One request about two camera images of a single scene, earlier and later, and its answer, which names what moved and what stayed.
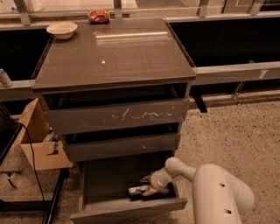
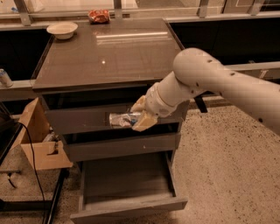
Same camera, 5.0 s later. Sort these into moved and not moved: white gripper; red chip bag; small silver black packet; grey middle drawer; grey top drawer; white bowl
Moved: white gripper; small silver black packet
Not moved: white bowl; red chip bag; grey middle drawer; grey top drawer
